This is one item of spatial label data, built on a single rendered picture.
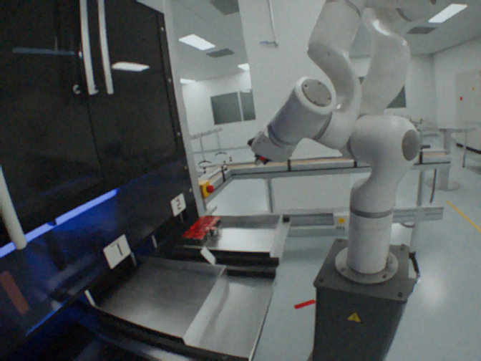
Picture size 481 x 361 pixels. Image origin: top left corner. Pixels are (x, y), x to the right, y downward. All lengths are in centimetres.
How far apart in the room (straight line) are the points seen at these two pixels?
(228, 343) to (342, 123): 50
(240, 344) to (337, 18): 70
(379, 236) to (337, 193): 176
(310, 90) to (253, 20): 203
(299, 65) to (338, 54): 175
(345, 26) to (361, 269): 59
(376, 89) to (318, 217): 134
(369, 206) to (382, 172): 11
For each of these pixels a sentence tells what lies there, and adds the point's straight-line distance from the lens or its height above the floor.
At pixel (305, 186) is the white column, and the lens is 235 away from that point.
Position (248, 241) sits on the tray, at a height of 88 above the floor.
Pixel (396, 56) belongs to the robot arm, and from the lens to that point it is 64.
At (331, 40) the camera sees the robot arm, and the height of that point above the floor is 144.
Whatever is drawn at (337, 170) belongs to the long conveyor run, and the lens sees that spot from 167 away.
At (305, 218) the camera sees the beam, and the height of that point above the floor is 51.
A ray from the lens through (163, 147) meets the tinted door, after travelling 89.
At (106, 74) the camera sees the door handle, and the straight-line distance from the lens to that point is 66.
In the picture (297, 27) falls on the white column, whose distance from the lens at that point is 234.
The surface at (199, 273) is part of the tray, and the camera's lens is 75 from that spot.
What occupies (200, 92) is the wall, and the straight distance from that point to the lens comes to 979.
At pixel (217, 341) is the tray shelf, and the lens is 55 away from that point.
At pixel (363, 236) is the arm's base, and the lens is 64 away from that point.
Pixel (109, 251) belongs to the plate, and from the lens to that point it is 69.
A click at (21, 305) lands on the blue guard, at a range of 59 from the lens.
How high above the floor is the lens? 132
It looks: 16 degrees down
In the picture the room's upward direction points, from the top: 9 degrees counter-clockwise
